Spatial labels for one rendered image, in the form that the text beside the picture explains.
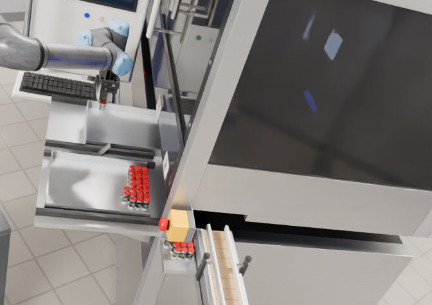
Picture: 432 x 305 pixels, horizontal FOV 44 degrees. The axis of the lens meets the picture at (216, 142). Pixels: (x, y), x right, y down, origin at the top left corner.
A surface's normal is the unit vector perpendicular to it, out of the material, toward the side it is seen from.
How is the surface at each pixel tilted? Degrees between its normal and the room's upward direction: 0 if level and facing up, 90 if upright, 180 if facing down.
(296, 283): 90
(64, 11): 90
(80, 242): 0
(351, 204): 90
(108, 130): 0
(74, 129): 0
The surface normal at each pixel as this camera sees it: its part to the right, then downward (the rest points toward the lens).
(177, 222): 0.29, -0.77
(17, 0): 0.61, 0.61
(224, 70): 0.15, 0.63
